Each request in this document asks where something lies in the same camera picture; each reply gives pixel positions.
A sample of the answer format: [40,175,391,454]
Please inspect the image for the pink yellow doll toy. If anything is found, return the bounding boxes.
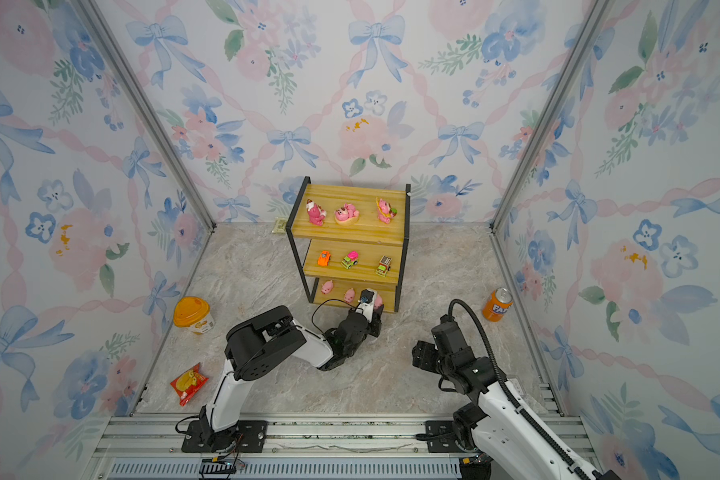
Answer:
[376,198,398,224]

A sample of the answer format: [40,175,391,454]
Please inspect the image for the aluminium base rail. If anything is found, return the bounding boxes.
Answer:
[83,414,498,479]

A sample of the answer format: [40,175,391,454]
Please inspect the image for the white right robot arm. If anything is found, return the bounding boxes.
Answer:
[412,315,618,479]

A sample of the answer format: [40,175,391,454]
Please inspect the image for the black cable conduit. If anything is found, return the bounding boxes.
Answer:
[447,298,601,480]

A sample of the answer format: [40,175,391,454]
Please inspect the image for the pink figure toy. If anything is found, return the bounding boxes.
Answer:
[306,199,327,226]

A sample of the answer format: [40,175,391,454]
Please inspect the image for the pink pig toy on shelf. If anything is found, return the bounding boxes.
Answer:
[320,280,334,295]

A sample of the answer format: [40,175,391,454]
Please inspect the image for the orange toy car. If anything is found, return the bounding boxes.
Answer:
[317,250,331,267]

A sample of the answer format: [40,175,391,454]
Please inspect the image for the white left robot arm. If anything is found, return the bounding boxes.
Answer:
[182,300,384,453]

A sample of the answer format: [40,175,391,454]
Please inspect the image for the wooden shelf with black frame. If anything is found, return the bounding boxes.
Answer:
[286,176,412,313]

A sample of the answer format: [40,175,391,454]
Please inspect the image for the red snack packet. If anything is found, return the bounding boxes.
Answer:
[170,362,208,406]

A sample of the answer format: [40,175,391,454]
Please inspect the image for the green pink toy truck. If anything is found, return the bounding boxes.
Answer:
[341,251,359,269]

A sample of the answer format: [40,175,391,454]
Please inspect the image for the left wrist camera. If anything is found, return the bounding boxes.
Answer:
[356,289,377,323]

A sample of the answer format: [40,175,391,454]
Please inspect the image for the orange lidded plastic jar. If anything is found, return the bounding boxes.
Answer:
[173,296,215,335]

